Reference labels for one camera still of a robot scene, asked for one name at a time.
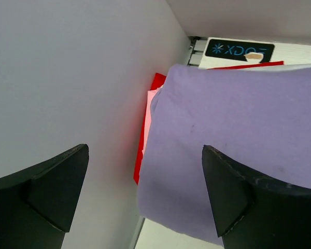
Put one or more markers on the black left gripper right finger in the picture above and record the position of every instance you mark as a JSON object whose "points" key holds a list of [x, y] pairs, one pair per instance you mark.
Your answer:
{"points": [[252, 209]]}

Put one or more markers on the aluminium table frame rail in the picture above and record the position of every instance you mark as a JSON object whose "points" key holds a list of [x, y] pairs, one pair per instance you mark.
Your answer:
{"points": [[196, 50]]}

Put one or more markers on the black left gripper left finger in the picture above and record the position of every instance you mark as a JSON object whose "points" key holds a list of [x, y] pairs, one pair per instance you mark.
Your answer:
{"points": [[38, 204]]}

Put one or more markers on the black logo sticker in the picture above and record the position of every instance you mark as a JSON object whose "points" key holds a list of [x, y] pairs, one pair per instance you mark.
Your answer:
{"points": [[239, 50]]}

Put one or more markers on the purple t-shirt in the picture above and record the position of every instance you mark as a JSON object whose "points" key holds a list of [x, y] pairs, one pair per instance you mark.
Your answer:
{"points": [[259, 118]]}

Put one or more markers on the pink folded t-shirt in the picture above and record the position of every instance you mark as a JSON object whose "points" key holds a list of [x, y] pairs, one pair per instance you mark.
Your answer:
{"points": [[147, 122]]}

